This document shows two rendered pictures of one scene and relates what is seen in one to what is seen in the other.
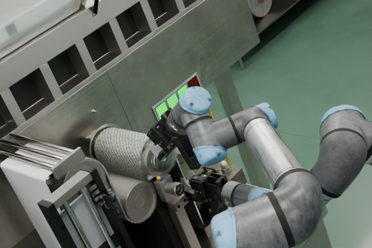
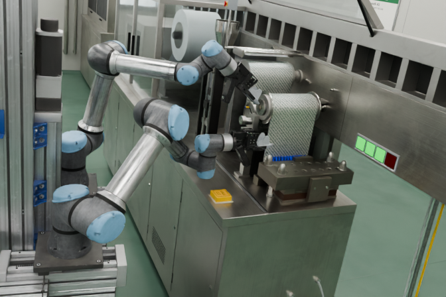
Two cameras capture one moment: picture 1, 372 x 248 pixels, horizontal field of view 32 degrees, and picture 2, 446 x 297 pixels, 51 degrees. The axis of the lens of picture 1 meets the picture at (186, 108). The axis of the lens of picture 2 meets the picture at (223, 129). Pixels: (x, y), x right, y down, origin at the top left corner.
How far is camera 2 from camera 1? 2.74 m
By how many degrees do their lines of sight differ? 91
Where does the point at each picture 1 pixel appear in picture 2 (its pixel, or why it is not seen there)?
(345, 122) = (158, 103)
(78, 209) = not seen: hidden behind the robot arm
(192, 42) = (414, 132)
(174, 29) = (409, 105)
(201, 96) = (208, 46)
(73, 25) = (358, 30)
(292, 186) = (101, 46)
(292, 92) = not seen: outside the picture
